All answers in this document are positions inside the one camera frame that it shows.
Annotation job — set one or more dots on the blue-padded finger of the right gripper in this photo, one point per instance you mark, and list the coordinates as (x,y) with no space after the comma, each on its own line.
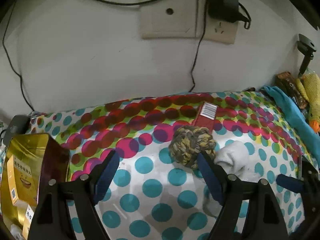
(290,183)

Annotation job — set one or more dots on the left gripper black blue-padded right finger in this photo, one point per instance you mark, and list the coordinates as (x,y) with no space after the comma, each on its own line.
(264,219)

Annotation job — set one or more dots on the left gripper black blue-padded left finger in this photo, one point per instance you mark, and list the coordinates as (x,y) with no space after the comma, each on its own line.
(51,218)

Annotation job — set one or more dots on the small white sock bundle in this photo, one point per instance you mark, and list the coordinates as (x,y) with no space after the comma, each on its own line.
(233,158)

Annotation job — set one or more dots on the yellow grey rope ball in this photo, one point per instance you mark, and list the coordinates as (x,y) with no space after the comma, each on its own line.
(188,142)

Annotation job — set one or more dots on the red cigarette box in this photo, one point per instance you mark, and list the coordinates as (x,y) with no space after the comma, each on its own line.
(205,116)

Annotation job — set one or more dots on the yellow smiling medicine box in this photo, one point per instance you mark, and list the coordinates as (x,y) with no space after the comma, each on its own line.
(21,184)

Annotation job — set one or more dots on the gold metal tin box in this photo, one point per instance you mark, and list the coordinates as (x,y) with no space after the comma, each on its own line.
(47,160)

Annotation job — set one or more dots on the teal cloth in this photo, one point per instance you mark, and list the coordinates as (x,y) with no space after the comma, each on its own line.
(295,118)

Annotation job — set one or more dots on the yellow duck plush toy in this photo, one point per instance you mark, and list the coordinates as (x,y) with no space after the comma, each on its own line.
(308,86)

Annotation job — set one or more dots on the black set-top box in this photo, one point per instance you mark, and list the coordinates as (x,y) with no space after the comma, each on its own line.
(18,125)

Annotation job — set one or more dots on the brown snack packet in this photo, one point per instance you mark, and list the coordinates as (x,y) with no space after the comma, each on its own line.
(286,82)

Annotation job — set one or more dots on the polka dot bed sheet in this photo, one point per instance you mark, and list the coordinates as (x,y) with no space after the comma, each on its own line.
(158,191)

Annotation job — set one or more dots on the black clamp stand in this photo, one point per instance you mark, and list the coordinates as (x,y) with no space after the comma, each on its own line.
(307,48)

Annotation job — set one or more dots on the black power adapter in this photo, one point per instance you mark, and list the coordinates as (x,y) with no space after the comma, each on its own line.
(230,11)

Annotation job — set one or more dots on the beige wall socket plate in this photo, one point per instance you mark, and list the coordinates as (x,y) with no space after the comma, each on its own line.
(182,19)

